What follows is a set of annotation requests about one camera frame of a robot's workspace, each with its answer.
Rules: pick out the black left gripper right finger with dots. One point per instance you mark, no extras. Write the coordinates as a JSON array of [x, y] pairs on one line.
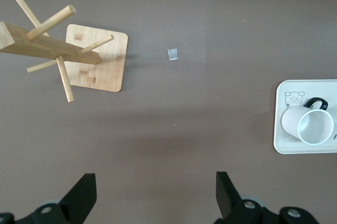
[[229, 200]]

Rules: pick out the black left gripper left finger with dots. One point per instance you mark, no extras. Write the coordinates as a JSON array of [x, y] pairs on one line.
[[76, 203]]

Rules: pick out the wooden cup rack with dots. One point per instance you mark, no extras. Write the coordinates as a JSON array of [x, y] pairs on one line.
[[39, 42]]

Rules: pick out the cream tray with bear print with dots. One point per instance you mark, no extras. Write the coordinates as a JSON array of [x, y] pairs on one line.
[[289, 147]]

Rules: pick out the small clear tape piece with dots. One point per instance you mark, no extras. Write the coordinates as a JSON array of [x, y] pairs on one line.
[[172, 54]]

